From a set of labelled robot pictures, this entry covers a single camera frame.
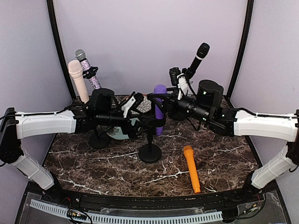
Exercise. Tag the floral patterned bowl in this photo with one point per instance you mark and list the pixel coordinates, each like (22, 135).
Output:
(144, 103)

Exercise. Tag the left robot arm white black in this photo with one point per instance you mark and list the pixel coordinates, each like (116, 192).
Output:
(16, 126)

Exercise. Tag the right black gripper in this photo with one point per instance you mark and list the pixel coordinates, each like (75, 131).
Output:
(171, 100)

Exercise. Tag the black stand of purple microphone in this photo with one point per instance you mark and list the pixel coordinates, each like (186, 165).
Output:
(151, 153)

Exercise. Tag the black front rail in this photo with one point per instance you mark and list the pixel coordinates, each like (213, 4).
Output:
(222, 200)

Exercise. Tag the black frame post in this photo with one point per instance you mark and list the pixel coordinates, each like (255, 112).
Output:
(59, 49)
(241, 50)

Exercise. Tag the right black frame post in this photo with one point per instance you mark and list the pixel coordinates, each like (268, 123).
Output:
(241, 50)

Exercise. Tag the white slotted cable duct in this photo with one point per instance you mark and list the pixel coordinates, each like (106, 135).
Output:
(96, 218)

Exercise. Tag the glitter silver purple microphone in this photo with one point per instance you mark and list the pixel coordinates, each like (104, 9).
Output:
(89, 72)

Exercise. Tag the orange microphone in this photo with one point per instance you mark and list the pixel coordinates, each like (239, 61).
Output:
(189, 155)

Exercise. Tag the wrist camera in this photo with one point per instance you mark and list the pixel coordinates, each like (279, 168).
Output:
(132, 103)
(180, 82)

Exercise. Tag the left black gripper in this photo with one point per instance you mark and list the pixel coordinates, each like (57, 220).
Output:
(127, 129)

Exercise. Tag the light green plate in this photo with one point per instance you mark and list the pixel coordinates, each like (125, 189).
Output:
(121, 132)

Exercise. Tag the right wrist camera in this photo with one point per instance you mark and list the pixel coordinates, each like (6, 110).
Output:
(180, 82)

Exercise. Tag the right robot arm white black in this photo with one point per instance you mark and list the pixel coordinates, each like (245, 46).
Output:
(285, 127)

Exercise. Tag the black stand of cream microphone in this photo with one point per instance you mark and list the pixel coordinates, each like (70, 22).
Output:
(99, 139)

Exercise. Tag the left black frame post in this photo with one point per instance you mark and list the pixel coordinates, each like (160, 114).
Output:
(59, 49)

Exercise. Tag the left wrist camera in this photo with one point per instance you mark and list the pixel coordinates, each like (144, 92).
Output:
(132, 103)

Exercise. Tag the cream pink microphone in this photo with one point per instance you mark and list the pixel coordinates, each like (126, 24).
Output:
(76, 72)

